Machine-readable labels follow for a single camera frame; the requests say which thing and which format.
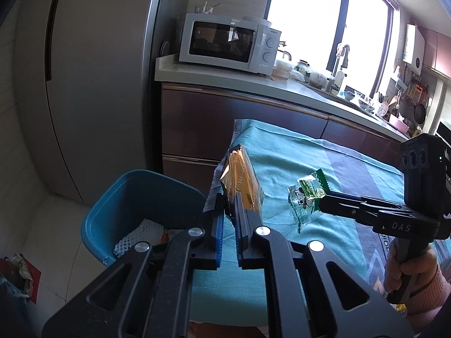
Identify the white microwave oven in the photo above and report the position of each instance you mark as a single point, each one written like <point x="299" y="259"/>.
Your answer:
<point x="218" y="42"/>

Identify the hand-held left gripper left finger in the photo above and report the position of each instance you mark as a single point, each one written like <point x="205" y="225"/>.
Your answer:
<point x="220" y="232"/>

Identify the gold snack wrapper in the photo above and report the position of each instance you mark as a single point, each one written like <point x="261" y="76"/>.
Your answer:
<point x="243" y="179"/>

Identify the steel sink faucet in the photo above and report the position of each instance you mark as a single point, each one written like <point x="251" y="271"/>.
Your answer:
<point x="341" y="60"/>

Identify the pink wall cabinet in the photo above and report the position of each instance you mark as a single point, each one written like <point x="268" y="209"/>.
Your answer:
<point x="438" y="52"/>

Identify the pink bowl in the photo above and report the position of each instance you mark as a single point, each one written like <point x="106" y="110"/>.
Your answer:
<point x="398" y="123"/>

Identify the clear plastic food container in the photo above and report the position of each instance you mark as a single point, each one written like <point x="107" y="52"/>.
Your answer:
<point x="283" y="68"/>

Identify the teal printed table cloth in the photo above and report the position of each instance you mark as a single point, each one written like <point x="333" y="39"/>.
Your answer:
<point x="289" y="148"/>

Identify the brown kitchen counter cabinet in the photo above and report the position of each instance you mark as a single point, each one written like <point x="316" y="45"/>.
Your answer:
<point x="211" y="119"/>

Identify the blue patterned bowl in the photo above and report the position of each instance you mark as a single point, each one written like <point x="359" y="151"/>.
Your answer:
<point x="365" y="104"/>

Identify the white foam fruit net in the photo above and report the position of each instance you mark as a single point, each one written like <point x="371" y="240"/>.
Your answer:
<point x="137" y="236"/>

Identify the grey refrigerator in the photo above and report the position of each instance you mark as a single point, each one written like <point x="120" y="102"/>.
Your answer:
<point x="98" y="77"/>

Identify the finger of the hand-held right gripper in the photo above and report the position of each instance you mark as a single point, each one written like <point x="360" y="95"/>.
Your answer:
<point x="341" y="206"/>

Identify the white water heater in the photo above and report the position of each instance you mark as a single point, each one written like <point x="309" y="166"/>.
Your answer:
<point x="413" y="49"/>

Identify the orange grater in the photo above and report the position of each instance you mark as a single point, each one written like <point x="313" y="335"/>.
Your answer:
<point x="417" y="91"/>

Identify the green printed clear wrapper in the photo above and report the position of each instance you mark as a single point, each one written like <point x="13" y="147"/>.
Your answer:
<point x="304" y="197"/>

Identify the white soap bottle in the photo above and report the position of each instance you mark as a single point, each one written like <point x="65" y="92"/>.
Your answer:
<point x="340" y="82"/>

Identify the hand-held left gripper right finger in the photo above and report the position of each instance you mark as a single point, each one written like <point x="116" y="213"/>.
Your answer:
<point x="239" y="232"/>

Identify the kitchen window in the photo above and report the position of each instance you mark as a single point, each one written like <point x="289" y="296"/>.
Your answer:
<point x="303" y="24"/>

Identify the white utensil holder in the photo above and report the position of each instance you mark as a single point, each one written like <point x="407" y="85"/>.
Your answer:
<point x="382" y="107"/>

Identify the person's right hand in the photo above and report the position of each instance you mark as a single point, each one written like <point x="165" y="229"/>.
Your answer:
<point x="421" y="267"/>

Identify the red bag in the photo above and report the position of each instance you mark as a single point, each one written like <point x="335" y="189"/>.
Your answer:
<point x="21" y="274"/>

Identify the black frying pan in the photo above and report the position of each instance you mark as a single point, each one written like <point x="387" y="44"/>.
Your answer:
<point x="420" y="114"/>

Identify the blue plastic bin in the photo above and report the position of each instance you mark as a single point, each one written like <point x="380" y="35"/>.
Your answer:
<point x="141" y="197"/>

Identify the glass food jar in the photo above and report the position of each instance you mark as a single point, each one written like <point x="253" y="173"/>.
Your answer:
<point x="319" y="80"/>

